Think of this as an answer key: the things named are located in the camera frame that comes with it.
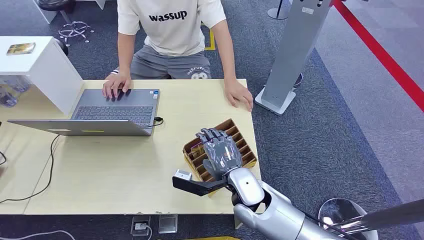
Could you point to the person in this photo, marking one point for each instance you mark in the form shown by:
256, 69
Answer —
169, 30

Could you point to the grey standing kiosk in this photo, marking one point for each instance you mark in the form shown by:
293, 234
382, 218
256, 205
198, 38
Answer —
294, 49

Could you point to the white side cabinet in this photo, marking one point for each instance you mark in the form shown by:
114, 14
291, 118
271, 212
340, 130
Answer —
49, 73

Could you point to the person's right forearm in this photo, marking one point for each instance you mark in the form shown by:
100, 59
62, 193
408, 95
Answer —
125, 59

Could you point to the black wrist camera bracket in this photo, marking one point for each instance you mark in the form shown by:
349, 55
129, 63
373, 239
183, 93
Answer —
195, 187

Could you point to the brown slotted card holder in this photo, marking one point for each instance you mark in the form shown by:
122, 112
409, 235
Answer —
243, 149

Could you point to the floor socket box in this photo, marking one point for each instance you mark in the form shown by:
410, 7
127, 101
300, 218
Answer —
140, 226

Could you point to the grey laptop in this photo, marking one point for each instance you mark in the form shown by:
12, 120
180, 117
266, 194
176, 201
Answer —
116, 111

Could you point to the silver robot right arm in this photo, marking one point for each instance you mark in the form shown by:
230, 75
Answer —
281, 217

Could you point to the clear plastic water bottle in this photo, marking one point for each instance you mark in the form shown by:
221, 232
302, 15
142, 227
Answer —
7, 97
20, 83

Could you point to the yellow floor tape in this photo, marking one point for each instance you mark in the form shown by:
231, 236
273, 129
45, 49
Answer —
211, 41

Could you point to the black stool chrome base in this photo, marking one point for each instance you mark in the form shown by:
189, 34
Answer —
71, 28

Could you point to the round grey stand base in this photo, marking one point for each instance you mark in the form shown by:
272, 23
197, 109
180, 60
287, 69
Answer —
277, 13

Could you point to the red barrier belt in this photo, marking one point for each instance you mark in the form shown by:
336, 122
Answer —
381, 54

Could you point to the person's left hand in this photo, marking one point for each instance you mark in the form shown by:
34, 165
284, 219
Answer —
236, 94

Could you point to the gold card on cabinet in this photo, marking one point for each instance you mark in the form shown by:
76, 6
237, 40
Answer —
21, 48

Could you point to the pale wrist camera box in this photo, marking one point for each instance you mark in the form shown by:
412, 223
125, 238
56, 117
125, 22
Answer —
183, 174

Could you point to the chrome stanchion post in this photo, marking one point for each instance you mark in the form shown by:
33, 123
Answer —
381, 217

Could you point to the black round object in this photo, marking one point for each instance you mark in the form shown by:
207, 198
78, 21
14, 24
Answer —
63, 46

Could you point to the grey floor socket cover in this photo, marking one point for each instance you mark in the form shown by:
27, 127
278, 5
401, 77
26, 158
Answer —
168, 224

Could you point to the person's left forearm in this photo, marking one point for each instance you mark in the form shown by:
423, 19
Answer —
227, 59

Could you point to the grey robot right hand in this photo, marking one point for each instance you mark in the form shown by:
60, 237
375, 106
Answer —
221, 154

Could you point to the person's right hand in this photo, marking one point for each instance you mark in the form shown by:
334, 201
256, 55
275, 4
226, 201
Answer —
116, 84

